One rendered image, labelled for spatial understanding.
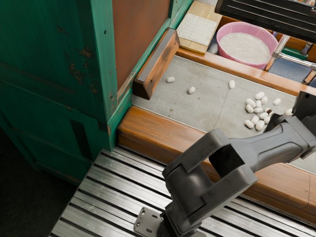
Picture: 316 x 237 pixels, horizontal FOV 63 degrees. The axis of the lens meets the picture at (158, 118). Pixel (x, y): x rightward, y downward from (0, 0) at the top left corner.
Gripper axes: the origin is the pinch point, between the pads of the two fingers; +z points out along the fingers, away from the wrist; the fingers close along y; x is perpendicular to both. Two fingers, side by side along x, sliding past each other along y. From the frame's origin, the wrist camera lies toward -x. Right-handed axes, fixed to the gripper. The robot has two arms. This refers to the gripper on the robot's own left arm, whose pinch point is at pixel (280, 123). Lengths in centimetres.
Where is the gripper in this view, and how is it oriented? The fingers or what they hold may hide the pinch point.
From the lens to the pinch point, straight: 82.0
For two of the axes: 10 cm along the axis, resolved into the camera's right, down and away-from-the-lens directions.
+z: 2.3, -2.1, 9.5
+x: -3.1, 9.1, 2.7
